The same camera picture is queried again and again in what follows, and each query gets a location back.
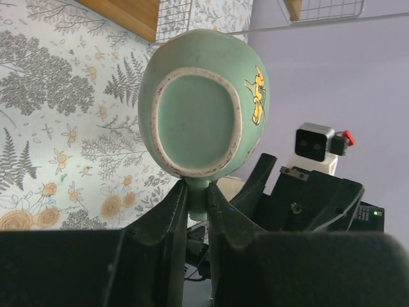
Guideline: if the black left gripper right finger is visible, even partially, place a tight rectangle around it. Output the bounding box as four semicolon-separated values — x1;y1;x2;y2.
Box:
207;185;408;306

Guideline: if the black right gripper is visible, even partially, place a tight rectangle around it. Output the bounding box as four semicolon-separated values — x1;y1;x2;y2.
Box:
230;153;365;231

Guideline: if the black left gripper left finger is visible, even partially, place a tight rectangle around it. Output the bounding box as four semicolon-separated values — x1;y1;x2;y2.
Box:
1;181;187;306

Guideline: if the teal green mug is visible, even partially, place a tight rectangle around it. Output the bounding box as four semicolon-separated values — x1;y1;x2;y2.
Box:
137;29;270;221

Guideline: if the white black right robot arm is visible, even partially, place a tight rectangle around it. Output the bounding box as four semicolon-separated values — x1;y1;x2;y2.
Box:
230;153;385;232

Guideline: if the floral tablecloth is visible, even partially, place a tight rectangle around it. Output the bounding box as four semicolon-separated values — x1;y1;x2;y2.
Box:
0;0;255;232

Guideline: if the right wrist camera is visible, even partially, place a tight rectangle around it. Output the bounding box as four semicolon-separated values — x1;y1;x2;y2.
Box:
287;123;355;175

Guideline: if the white wire wooden shelf rack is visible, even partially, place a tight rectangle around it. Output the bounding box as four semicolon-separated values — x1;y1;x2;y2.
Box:
78;0;409;43

